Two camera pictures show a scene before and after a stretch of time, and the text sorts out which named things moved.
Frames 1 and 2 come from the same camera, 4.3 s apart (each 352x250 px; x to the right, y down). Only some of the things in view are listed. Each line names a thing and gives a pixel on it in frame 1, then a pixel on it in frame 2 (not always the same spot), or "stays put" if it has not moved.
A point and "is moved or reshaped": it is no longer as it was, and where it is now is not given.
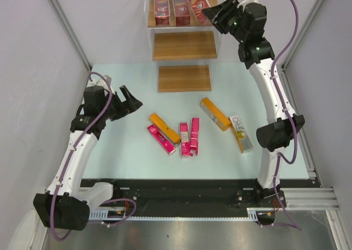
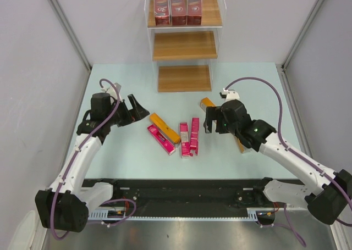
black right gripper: [218, 14] to [214, 114]
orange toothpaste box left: [164, 128] stays put
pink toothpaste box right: [194, 144] stays put
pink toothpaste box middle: [185, 140] stays put
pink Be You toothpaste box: [165, 144] stays put
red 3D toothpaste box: [197, 2] is moved or reshaped
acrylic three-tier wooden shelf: [185, 43] stays put
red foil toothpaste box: [161, 3] stays put
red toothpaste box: [182, 7] is moved or reshaped
